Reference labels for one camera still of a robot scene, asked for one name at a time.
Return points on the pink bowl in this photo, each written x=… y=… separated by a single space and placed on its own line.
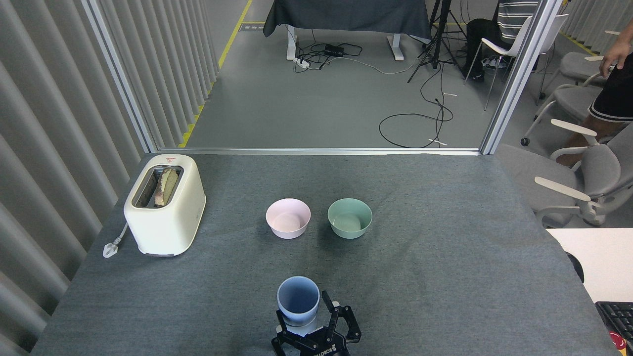
x=288 y=217

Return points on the white side table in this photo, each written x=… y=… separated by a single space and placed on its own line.
x=601 y=259

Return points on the silver aluminium post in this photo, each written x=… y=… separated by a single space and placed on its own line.
x=519 y=74
x=121 y=74

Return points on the silver aluminium rail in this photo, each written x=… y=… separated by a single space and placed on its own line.
x=321 y=151

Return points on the black power adapter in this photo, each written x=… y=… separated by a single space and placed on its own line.
x=334 y=50

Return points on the white table leg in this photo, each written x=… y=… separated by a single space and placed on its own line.
x=292 y=44
x=395 y=49

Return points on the dark grey tablecloth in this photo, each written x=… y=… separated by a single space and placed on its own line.
x=346 y=15

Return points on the red round object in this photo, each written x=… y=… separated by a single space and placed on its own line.
x=618 y=343

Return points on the cream white toaster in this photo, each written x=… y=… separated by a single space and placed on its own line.
x=168 y=227

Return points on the standing person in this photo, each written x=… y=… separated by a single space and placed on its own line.
x=615 y=99

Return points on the person's hand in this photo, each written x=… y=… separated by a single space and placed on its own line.
x=617 y=54

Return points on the green bowl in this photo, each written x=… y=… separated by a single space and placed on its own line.
x=349 y=220

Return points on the grey office chair white armrests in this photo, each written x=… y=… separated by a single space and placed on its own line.
x=593 y=170

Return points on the seated person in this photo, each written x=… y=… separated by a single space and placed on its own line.
x=514 y=17

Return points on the grey floor label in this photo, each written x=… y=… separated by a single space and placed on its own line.
x=251 y=27

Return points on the white power strip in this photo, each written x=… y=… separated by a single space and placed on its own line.
x=302 y=62

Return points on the black rounded object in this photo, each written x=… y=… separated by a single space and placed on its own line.
x=577 y=269

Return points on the white plastic chair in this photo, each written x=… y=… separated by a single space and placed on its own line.
x=519 y=39

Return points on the black tripod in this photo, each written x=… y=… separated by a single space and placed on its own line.
x=435 y=49

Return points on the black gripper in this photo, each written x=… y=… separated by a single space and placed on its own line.
x=319 y=347

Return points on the black keyboard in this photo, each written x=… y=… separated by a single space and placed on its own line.
x=618 y=316

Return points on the toasted bread slice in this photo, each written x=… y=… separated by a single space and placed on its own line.
x=167 y=185

